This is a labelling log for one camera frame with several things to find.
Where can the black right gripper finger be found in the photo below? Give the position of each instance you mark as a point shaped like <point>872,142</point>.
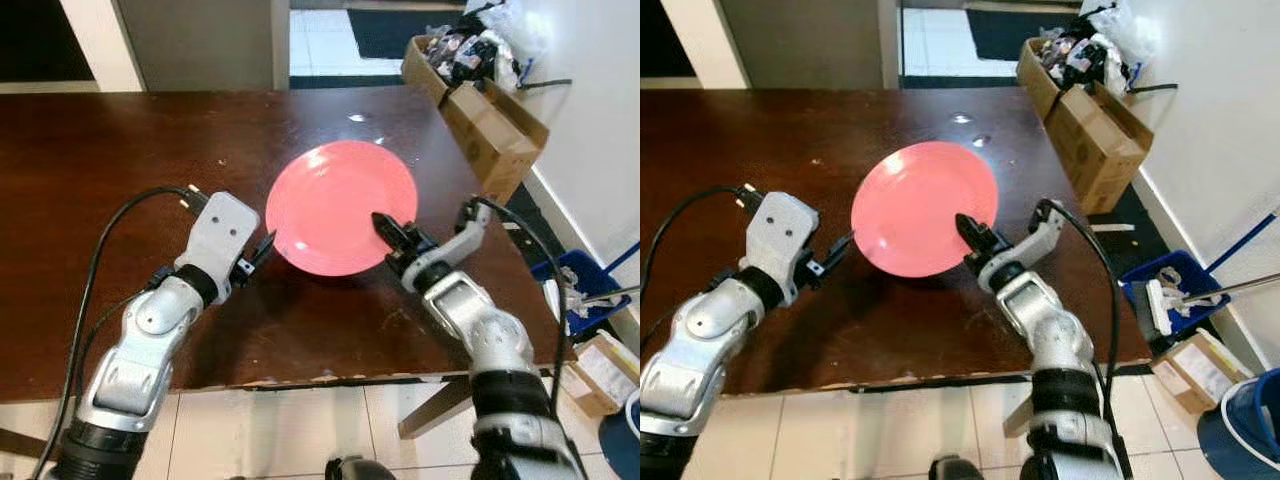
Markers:
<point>975,233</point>
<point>390,232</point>

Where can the pink plate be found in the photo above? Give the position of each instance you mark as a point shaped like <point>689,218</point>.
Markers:
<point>920,205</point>
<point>335,205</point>

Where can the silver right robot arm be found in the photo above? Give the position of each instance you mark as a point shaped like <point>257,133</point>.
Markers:
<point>1060,370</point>
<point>500,370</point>

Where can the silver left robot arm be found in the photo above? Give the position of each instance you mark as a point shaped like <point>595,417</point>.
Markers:
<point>130,370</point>
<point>690,370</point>

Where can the large open cardboard box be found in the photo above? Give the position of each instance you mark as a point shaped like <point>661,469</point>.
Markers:
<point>1095,135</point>
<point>495,130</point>

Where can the dark table leg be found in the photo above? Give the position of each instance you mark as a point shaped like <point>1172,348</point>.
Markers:
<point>435,408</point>
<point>1018,418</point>

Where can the blue plastic crate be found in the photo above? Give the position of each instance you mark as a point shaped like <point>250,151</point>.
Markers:
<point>585,280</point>
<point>1175,280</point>

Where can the blue pole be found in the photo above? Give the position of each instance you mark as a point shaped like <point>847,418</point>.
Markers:
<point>1245,240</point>
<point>620,258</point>

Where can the black door mat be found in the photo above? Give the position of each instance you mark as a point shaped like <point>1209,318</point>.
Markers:
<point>1005,30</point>
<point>385,30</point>

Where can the black robot foot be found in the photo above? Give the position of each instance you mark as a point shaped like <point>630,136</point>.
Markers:
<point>955,469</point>
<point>358,469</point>

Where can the small labelled cardboard box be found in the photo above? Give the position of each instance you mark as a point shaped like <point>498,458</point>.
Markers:
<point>605,370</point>
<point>1200,372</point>

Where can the white plastic bag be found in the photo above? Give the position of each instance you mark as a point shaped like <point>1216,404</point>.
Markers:
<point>510,25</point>
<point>1125,25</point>

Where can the blue bucket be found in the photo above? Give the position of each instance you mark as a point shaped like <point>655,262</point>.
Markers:
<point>1245,435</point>
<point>622,440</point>

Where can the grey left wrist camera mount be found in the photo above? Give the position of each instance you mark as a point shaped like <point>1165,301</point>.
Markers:
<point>217,240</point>
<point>785,240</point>

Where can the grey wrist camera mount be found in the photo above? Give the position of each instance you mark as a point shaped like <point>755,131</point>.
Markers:
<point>1044,230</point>
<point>785,240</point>
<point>217,240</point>
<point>468,232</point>

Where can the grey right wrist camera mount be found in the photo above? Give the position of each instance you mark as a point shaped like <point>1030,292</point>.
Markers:
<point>468,232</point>
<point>1044,230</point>

